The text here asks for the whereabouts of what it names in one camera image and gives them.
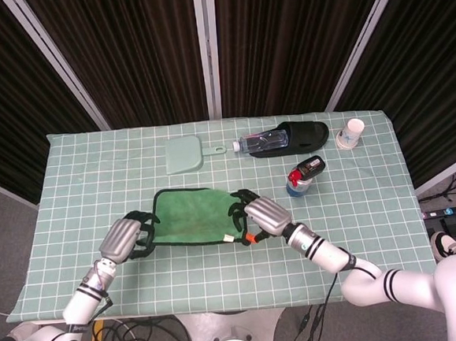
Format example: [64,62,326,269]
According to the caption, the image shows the white black sneaker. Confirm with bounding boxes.
[429,230,456,261]

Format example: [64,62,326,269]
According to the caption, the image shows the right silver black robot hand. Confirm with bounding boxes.
[226,184,295,248]

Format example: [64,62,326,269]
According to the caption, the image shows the green cloth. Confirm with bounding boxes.
[146,182,253,251]

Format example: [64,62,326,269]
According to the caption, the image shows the thin black hanging cable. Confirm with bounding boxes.
[292,303,329,341]

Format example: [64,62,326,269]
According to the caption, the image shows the green checkered tablecloth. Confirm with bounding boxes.
[0,102,447,331]

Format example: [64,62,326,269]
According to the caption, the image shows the black slide slipper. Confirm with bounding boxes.
[246,117,332,160]

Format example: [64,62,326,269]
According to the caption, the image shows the white partition base rail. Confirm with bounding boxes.
[0,169,40,211]
[411,156,456,197]

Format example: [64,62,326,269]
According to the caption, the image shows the white partition frame post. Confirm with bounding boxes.
[191,0,224,121]
[2,0,112,138]
[316,0,419,113]

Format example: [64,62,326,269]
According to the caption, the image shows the clear plastic water bottle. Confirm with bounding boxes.
[231,128,291,155]

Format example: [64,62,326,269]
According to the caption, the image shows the light green plastic dustpan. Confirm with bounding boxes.
[164,133,229,176]

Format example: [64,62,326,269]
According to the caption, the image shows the white paper cup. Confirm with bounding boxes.
[334,117,367,152]

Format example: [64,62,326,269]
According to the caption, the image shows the dark brown pleated curtain panel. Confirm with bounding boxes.
[212,0,401,120]
[24,0,211,136]
[327,0,456,195]
[0,0,107,208]

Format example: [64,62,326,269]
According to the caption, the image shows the silver white robot base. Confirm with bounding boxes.
[176,306,290,341]

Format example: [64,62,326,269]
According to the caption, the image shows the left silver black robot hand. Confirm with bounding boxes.
[95,207,165,268]

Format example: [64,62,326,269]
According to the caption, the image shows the spray bottle red black head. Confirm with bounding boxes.
[283,154,329,199]

